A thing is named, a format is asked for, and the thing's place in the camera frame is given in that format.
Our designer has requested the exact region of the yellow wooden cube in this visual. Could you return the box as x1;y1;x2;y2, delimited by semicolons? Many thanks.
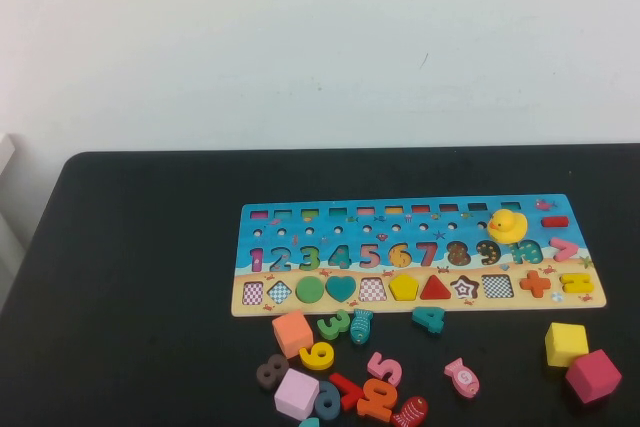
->
544;321;590;369

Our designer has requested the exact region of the teal wooden fish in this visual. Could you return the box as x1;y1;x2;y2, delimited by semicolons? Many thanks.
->
349;308;375;346

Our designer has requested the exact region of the yellow rubber duck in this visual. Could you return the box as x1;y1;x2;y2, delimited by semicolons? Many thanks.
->
486;208;529;247

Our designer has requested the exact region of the yellow pentagon piece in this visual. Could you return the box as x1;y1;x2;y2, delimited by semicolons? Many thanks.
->
388;274;420;303

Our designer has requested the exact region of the magenta wooden cube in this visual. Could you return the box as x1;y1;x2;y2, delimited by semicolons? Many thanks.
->
564;348;624;406

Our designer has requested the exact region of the teal number four piece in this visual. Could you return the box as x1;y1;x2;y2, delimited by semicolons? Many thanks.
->
411;305;446;337

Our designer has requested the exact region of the yellow equals sign piece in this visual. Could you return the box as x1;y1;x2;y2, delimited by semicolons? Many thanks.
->
558;272;595;294

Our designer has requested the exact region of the green number three piece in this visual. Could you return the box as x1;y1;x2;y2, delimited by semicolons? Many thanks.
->
316;309;352;342

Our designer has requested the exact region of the light pink wooden cube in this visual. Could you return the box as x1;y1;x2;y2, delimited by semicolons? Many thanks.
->
273;367;321;421

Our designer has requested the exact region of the red triangle piece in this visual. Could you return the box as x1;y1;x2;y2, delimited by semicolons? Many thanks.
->
418;274;454;301

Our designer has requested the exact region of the colourful wooden puzzle board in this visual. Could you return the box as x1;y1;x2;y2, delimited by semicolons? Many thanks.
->
230;193;607;318

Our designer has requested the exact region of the brown number eight piece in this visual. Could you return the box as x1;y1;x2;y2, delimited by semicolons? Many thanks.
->
255;353;290;392

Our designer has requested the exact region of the pink wooden fish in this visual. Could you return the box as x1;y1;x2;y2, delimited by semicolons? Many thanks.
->
443;357;480;397

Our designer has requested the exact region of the orange plus sign piece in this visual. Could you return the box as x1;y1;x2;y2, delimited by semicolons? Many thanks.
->
518;270;552;298

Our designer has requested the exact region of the pink greater-than sign piece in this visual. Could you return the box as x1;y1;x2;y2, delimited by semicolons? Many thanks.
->
548;236;580;263

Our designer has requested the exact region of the red number seven piece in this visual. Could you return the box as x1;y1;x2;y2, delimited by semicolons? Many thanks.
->
328;372;369;411

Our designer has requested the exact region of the green circle piece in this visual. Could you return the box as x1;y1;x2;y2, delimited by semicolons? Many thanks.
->
294;275;326;305

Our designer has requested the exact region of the red wooden fish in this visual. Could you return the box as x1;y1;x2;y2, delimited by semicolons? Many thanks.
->
391;394;430;427

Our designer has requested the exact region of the orange wooden cube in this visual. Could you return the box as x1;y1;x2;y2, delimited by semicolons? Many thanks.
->
271;309;315;360

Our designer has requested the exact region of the blue-grey number nine piece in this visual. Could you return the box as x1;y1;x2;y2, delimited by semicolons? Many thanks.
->
313;379;344;421

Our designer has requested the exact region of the yellow number six piece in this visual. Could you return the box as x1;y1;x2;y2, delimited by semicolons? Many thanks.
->
298;340;335;371

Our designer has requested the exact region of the orange number ten piece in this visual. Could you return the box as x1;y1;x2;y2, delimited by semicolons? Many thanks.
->
356;376;401;423

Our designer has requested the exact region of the pink number five piece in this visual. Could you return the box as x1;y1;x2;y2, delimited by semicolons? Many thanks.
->
367;351;404;388

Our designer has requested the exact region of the teal heart piece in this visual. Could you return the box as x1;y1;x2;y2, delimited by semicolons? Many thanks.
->
324;275;358;304

